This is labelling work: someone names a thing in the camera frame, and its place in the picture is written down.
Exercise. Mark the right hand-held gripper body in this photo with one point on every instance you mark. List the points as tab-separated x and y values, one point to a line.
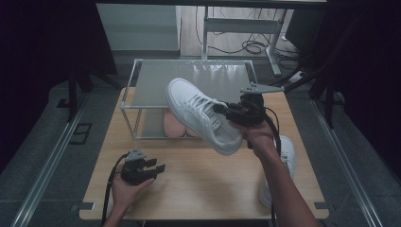
247	112

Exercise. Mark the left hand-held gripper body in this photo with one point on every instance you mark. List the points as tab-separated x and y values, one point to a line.
134	171

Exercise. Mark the white sneaker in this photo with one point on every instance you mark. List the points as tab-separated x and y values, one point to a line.
288	157
201	116

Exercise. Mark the pink slipper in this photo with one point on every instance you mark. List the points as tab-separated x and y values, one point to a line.
173	126
192	133

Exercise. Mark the metal shoe rack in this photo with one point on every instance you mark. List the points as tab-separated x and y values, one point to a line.
151	85

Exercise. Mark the person's left hand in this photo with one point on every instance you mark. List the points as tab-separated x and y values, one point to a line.
126	194

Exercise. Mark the person's right hand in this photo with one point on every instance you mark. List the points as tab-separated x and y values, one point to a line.
260	135

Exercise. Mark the white power strip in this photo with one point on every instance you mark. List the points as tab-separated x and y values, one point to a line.
297	77

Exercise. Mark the black tripod stand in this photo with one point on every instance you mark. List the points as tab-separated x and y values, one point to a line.
329	94
73	94

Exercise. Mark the black box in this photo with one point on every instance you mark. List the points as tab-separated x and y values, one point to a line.
304	31

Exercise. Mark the grey cabinet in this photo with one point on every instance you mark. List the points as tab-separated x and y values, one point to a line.
138	26

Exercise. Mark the dark curtain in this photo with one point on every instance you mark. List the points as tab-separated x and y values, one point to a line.
372	78
38	63

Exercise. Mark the white desk frame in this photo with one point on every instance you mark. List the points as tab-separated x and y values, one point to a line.
242	26

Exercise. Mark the metal floor rail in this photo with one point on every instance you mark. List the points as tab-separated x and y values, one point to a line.
346	164
47	167

